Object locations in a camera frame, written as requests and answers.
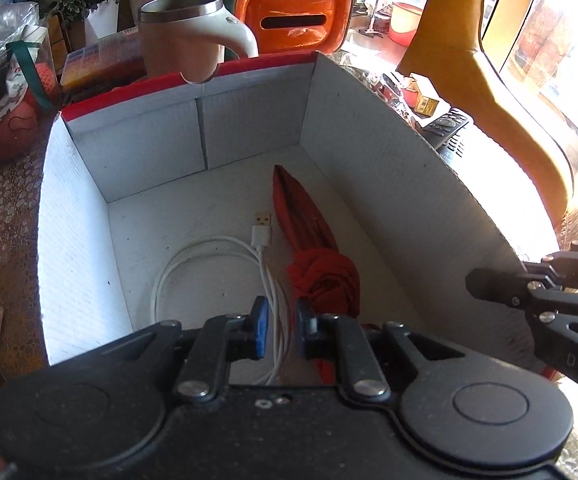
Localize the red cloth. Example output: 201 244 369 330
271 162 363 386

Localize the white USB cable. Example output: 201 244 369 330
149 210 293 386

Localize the black remote control upper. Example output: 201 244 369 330
420 108 472 150

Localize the red and white cardboard box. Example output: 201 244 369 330
37 54 557 370

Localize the small yellow box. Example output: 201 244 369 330
414 93 440 117

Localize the yellow giraffe-shaped chair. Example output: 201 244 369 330
397 0 574 229

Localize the red plastic basin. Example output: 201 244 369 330
388 2 423 47

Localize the colourful flat plastic box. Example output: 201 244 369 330
60 27 146 92

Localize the clear plastic bag bundle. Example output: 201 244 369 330
0 0 61 167

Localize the orange and green tissue box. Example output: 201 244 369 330
224 0 353 54

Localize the potted green plant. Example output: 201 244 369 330
37 0 120 51

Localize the cream mug with handle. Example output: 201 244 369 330
138 0 259 84

